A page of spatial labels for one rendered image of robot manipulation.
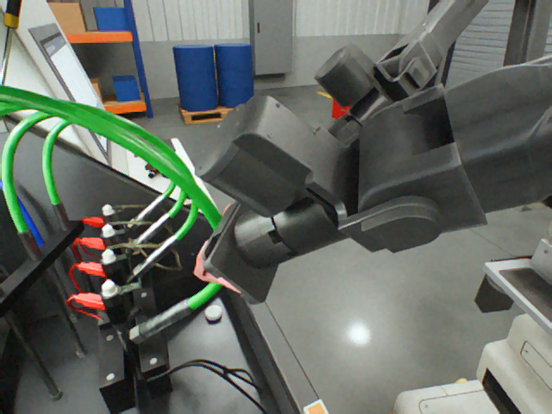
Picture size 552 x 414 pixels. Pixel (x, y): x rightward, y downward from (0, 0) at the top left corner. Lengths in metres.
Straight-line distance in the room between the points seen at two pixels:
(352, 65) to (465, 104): 0.29
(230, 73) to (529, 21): 4.70
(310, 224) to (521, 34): 0.65
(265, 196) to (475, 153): 0.12
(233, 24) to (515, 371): 6.84
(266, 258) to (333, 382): 1.48
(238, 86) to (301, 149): 5.11
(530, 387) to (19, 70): 1.17
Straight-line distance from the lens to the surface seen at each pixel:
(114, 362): 0.65
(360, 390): 1.74
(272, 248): 0.27
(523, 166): 0.19
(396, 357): 1.87
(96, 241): 0.72
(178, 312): 0.42
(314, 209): 0.23
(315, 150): 0.21
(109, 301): 0.55
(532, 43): 0.80
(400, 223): 0.19
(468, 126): 0.19
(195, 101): 5.23
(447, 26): 0.62
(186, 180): 0.31
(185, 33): 6.93
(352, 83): 0.48
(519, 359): 0.97
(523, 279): 0.78
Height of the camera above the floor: 1.48
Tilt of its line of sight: 30 degrees down
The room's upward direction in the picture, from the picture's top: straight up
